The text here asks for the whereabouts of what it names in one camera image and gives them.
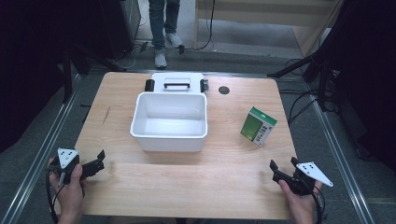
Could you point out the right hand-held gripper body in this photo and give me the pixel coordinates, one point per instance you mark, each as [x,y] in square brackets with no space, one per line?
[303,179]

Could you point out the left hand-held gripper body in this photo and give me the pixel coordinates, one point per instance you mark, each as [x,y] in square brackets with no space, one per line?
[66,158]

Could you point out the person's right hand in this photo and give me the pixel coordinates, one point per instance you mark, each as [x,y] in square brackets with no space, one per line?
[300,203]

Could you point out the person's left hand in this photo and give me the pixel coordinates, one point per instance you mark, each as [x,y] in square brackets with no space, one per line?
[70,194]

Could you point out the green and white carton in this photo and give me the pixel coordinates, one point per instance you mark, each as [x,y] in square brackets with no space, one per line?
[253,126]

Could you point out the white plastic storage box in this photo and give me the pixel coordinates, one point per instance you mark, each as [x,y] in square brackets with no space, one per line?
[169,124]

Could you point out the black metal stand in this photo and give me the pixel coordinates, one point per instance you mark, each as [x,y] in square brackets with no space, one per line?
[67,77]

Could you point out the black round table grommet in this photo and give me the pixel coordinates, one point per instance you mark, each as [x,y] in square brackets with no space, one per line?
[223,90]

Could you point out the black tripod stand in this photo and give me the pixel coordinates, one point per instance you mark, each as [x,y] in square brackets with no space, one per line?
[299,63]

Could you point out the dark curtain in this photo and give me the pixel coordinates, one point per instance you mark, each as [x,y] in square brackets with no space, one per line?
[367,77]
[28,62]

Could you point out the black plug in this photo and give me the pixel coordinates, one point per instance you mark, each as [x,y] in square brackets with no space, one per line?
[181,49]
[143,46]

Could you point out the black cabinet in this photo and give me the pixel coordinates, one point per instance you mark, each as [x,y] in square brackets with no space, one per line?
[115,28]

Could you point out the light wooden furniture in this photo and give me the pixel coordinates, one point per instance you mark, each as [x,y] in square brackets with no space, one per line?
[249,12]

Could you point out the metal floor rail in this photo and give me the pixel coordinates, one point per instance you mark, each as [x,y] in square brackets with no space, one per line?
[37,161]
[339,149]

